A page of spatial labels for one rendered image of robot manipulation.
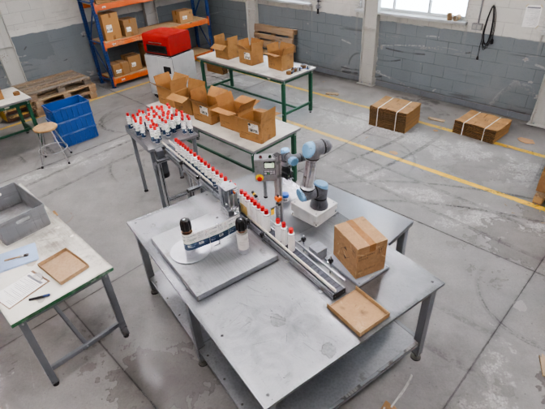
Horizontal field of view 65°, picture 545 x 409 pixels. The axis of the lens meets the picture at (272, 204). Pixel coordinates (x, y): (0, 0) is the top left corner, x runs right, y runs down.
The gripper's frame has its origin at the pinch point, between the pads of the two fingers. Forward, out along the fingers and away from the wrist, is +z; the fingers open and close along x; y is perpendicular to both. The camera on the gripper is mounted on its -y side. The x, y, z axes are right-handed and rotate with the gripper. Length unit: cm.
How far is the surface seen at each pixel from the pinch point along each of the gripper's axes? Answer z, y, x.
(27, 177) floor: 99, -405, -105
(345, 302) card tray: 17, 112, -63
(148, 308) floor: 100, -61, -125
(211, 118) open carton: 12, -189, 69
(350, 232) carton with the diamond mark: -12, 91, -31
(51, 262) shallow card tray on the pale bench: 19, -84, -178
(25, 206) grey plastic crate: 19, -182, -162
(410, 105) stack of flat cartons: 68, -82, 376
